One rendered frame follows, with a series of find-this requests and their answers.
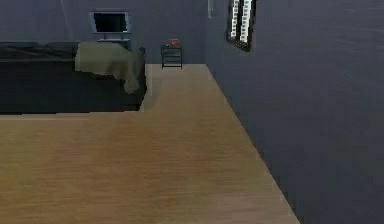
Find grey television stand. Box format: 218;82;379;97
96;38;132;52

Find olive green blanket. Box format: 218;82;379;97
74;41;146;94

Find black bed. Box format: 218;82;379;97
0;41;148;115

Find black side rack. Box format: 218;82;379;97
160;43;184;70

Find grey television set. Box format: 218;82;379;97
88;10;132;41

